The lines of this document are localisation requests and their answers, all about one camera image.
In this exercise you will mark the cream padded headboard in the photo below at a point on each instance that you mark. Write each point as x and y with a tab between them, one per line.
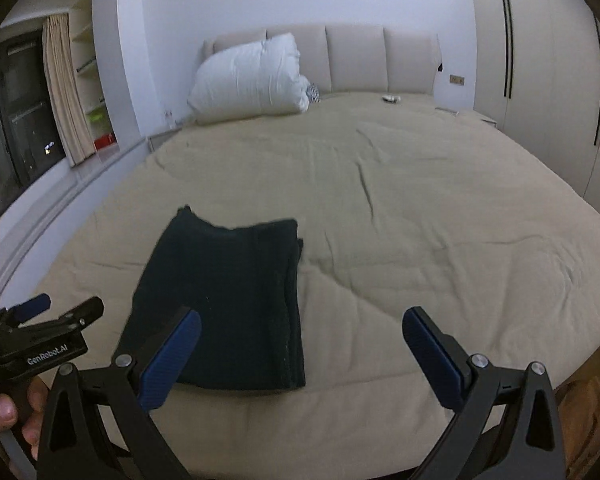
355	60

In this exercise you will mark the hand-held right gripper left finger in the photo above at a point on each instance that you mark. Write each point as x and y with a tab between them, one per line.
172	360

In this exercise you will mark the person's left hand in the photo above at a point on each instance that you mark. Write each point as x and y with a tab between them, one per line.
0	410

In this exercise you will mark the dark green sweater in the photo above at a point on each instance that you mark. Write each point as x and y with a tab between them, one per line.
240	300

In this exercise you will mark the white wardrobe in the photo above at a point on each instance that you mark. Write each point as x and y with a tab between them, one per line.
545	85

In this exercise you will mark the small remote control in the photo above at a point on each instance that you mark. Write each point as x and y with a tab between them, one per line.
391	99

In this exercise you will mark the white window ledge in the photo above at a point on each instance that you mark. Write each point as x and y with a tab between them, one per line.
65	195

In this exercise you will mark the striped black white cloth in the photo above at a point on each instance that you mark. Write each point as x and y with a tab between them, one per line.
313	92

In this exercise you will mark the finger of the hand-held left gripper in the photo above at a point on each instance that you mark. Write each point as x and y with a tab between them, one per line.
32	304
82	312

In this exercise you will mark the beige curtain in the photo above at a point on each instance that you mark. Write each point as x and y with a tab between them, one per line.
67	90

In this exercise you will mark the white pillow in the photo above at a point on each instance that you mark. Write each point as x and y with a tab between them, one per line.
250	80

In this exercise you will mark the dark window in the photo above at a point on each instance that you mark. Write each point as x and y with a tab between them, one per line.
20	120

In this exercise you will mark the white wall shelf unit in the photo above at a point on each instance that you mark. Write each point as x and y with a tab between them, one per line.
92	60

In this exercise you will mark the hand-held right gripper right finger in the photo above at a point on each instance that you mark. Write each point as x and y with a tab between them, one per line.
432	355

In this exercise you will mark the bed with cream sheet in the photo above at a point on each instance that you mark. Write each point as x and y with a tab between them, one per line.
405	200

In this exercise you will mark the wall socket plate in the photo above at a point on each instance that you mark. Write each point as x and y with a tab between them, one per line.
456	79

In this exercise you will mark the red box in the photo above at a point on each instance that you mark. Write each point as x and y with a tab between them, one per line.
105	142

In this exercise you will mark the green item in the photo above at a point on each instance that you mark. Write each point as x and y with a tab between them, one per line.
96	115

